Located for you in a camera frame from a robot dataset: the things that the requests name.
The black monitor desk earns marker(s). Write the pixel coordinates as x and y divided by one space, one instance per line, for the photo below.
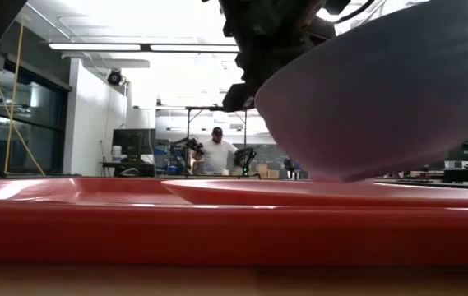
135 168

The white plastic container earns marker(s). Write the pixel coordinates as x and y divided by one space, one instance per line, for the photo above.
116 154

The blue bowl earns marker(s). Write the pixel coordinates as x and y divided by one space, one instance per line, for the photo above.
381 103

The coral pink plate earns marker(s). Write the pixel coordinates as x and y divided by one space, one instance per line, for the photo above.
258 193

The long ceiling light strip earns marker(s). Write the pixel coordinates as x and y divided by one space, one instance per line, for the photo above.
94 47

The red plastic tray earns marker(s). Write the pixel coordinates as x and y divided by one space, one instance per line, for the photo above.
135 234

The cardboard boxes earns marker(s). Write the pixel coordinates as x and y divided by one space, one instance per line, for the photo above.
263 170

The person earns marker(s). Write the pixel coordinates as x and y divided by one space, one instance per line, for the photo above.
216 156

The black background robot arm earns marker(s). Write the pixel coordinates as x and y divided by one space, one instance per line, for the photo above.
184 150
245 158

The round black ceiling lamp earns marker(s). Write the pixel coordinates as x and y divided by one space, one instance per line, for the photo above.
115 77

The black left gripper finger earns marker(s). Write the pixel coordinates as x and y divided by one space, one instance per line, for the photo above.
239 98

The black background rig frame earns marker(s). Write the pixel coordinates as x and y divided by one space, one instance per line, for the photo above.
217 108

